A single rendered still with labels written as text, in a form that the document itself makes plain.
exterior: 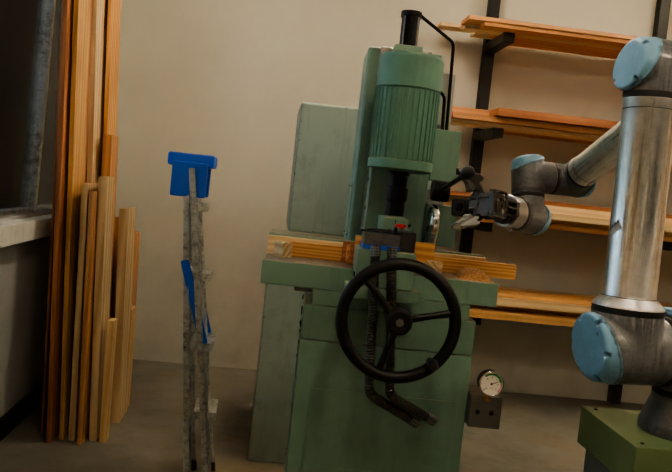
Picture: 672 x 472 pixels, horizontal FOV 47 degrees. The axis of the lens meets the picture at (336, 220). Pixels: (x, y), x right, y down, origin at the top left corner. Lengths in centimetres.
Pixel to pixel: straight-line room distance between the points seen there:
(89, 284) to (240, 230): 151
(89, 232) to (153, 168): 144
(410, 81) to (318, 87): 245
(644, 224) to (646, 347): 25
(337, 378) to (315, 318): 16
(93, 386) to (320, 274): 152
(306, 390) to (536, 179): 84
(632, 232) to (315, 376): 84
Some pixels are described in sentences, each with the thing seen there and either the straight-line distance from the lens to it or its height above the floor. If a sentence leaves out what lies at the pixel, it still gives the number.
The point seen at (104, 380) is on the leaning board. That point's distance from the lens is 322.
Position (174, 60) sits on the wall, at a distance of 452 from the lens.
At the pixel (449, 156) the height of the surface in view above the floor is 122.
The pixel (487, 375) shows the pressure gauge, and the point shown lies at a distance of 198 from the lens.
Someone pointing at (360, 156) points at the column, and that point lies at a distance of 228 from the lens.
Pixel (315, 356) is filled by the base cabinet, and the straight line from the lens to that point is 198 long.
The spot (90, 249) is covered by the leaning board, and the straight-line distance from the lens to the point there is 311.
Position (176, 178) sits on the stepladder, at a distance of 271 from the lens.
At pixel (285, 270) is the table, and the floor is 88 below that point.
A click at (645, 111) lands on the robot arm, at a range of 175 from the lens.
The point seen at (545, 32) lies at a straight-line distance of 424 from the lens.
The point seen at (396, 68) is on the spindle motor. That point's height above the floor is 142.
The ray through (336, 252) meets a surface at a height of 92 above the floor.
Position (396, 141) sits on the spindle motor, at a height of 123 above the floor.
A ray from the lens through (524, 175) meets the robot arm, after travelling 219.
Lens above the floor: 110
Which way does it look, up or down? 2 degrees down
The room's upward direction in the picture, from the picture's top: 6 degrees clockwise
